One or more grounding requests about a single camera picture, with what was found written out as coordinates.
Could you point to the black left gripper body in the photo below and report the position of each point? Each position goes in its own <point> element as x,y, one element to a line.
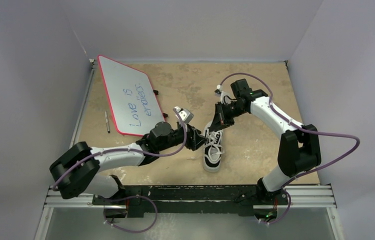
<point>189,143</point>

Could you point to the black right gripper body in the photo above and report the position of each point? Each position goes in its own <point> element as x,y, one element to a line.
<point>220,114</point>

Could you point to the white shoelace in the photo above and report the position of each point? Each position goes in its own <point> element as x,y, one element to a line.
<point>213,149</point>

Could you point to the black and white sneaker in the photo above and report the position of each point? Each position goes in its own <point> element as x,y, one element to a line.
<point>207,165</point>

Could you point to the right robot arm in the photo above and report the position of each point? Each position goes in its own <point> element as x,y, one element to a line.
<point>299,150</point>

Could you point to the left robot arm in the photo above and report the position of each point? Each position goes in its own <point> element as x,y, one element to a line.
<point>76,170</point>

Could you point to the pink-framed whiteboard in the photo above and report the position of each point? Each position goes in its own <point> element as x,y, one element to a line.
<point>133,104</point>

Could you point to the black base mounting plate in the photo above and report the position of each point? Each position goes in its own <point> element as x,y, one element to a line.
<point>241,199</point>

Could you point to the grey marker pen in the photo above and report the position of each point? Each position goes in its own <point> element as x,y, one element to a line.
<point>108,128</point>

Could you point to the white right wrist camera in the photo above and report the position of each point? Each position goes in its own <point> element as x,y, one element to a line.
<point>224,97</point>

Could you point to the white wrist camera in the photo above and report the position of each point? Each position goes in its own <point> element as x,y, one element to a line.
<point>224,97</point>
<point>185,114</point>

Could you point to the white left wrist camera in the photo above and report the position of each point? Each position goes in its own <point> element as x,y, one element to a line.
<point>185,114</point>

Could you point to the aluminium frame rail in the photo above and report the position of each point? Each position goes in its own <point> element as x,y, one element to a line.
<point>302,196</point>

